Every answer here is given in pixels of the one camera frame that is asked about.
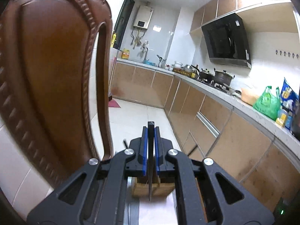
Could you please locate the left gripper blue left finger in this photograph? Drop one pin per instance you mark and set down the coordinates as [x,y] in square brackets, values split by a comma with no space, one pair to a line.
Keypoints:
[144,141]

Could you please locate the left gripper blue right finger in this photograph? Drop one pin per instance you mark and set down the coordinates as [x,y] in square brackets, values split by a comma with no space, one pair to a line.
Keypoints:
[157,149]

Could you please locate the beige kitchen cabinets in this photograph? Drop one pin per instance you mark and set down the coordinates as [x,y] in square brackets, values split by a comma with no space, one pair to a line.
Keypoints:
[253,149]

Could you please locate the pink floor mat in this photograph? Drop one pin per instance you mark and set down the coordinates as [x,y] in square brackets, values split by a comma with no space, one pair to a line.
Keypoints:
[113,104]

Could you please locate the wooden utensil holder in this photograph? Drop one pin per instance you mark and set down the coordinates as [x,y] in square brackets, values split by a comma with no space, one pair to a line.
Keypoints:
[140,187]

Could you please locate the grey and pink cloth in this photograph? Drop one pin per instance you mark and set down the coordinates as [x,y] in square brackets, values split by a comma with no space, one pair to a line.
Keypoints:
[160,210]

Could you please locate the white bowl on counter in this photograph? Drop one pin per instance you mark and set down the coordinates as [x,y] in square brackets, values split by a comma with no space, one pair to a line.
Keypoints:
[177,64]

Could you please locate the black frying pan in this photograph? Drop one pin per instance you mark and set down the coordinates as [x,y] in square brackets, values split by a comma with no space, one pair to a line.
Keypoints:
[202,75]

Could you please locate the yellow box on counter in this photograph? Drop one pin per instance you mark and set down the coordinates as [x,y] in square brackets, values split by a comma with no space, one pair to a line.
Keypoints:
[125,54]

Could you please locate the chrome sink faucet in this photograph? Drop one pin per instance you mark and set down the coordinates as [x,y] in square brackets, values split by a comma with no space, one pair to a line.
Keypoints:
[145,51]

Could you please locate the dark cooking pot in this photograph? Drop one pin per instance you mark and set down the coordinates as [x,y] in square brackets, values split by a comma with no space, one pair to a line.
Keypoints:
[222,77]

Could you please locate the yellow bottle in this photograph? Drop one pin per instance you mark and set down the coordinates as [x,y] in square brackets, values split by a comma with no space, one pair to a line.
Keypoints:
[113,39]

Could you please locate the white gas water heater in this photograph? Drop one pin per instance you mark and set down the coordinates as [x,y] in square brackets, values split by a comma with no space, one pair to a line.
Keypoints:
[143,17]

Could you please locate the green plastic bag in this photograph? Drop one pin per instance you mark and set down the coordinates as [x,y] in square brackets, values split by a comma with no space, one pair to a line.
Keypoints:
[268,104]

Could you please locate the black range hood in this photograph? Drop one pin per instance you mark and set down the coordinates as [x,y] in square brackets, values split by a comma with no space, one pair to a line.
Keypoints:
[227,42]

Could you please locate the blue snack bag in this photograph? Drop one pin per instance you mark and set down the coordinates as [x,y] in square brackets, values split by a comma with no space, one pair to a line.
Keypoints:
[288,97]

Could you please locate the carved brown wooden chair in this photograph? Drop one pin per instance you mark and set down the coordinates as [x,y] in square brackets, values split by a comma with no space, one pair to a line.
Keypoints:
[47,47]

